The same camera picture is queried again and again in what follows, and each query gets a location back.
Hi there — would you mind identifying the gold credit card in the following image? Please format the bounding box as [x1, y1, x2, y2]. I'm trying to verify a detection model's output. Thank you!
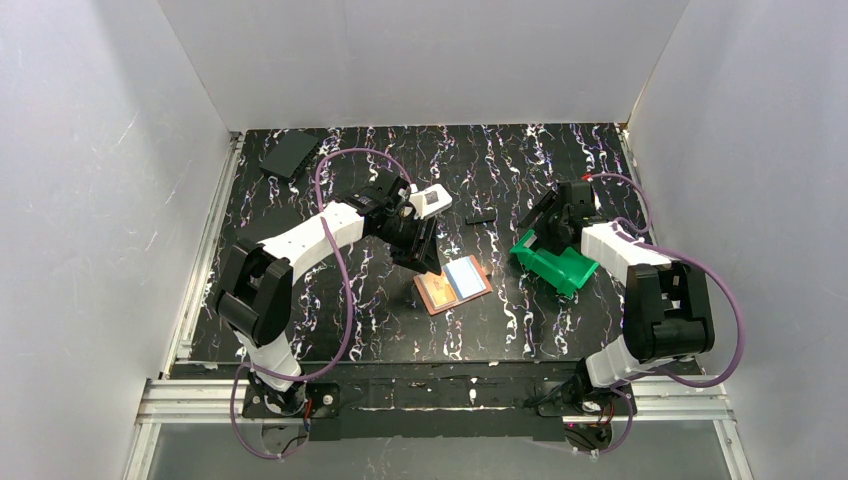
[416, 273, 459, 313]

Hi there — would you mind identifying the tan leather card holder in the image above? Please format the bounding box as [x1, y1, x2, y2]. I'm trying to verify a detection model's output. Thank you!
[413, 255, 493, 316]

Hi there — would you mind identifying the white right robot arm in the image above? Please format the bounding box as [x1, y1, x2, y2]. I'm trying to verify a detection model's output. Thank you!
[511, 180, 715, 393]

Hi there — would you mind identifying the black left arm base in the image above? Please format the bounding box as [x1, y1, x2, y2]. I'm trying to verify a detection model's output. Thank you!
[241, 372, 341, 420]

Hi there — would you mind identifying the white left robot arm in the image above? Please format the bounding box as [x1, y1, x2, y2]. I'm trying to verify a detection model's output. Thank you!
[214, 172, 453, 393]

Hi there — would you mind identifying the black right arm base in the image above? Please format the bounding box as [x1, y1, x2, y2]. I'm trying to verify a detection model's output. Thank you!
[523, 379, 637, 424]

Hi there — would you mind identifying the flat black card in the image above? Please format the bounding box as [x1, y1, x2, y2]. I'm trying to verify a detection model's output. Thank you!
[229, 212, 301, 259]

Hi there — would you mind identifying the white rectangular box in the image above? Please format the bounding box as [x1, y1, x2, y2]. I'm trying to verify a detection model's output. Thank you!
[410, 185, 454, 219]

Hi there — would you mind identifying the small black bar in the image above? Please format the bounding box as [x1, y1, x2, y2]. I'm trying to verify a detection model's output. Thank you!
[465, 211, 497, 226]

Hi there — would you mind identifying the green plastic bin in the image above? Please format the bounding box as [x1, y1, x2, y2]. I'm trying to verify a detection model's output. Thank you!
[510, 230, 599, 298]

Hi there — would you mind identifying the black rectangular box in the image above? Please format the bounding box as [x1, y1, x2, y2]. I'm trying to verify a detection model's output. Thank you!
[260, 131, 320, 182]

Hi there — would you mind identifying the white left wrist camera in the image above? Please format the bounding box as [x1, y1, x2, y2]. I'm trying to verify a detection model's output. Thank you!
[407, 184, 441, 219]

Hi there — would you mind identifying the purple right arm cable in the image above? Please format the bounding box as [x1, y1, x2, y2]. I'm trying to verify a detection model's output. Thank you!
[581, 172, 747, 456]

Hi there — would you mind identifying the aluminium frame rail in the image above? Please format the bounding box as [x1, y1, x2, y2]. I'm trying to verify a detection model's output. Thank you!
[124, 375, 752, 479]

